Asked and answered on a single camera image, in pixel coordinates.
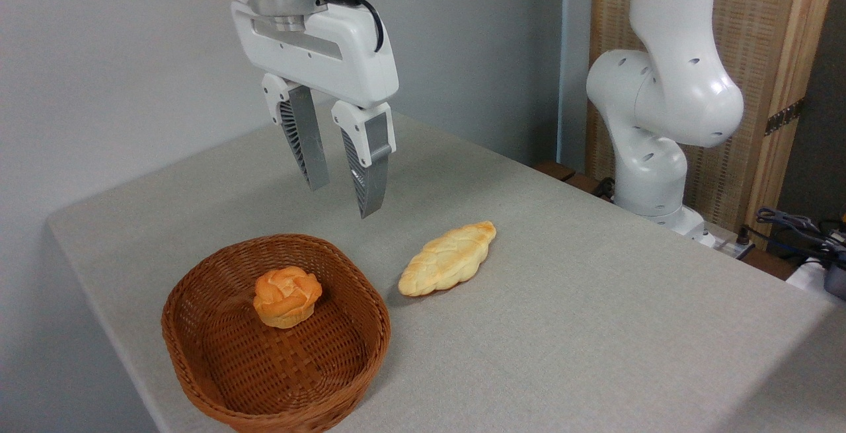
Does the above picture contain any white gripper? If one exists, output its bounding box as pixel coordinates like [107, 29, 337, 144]
[221, 0, 399, 219]

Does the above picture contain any long braided bread loaf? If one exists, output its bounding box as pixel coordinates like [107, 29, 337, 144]
[398, 221, 497, 297]

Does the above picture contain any round orange bread roll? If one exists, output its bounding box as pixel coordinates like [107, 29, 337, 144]
[253, 266, 323, 329]

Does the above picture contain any brown woven wicker basket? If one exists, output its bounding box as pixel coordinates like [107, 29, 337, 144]
[161, 233, 391, 433]

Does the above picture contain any light blue vertical conduit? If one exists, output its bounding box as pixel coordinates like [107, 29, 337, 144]
[557, 0, 590, 171]

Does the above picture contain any bundle of dark cables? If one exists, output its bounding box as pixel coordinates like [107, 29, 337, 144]
[755, 206, 846, 263]

